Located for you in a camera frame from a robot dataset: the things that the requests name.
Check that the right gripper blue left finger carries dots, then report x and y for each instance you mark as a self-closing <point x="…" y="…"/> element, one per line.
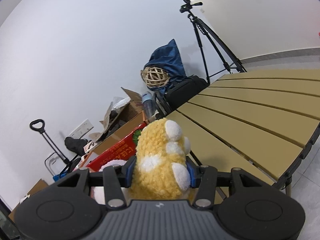
<point x="129" y="169"/>

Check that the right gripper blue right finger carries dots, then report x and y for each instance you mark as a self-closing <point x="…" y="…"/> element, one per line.
<point x="191" y="167"/>

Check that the yellow plush paw toy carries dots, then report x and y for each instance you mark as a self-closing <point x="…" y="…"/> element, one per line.
<point x="160" y="171"/>

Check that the red cardboard fruit box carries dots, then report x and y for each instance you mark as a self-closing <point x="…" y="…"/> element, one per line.
<point x="122" y="150"/>

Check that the brown open cardboard box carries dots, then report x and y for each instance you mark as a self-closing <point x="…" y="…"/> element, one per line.
<point x="120" y="122"/>

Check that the black cloth bag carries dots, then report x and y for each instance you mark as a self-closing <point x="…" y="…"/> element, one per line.
<point x="76" y="145"/>

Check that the black suitcase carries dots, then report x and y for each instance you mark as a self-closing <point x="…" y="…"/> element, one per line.
<point x="178" y="94"/>

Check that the blue plastic crate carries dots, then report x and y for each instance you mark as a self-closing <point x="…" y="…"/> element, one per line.
<point x="59" y="176"/>

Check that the blue water bottle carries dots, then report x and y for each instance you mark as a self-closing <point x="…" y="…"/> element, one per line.
<point x="148" y="104"/>

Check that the woven rattan ball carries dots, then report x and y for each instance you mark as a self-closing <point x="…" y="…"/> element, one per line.
<point x="154" y="77"/>

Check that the blue velvet bag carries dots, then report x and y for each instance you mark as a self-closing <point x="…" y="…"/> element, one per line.
<point x="168" y="58"/>

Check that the white wall socket strip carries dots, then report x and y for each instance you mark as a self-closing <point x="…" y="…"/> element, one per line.
<point x="81" y="130"/>

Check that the black trolley handle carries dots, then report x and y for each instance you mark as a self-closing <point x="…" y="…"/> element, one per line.
<point x="38" y="125"/>

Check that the black camera tripod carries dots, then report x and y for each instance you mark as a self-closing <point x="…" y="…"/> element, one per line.
<point x="200" y="27"/>

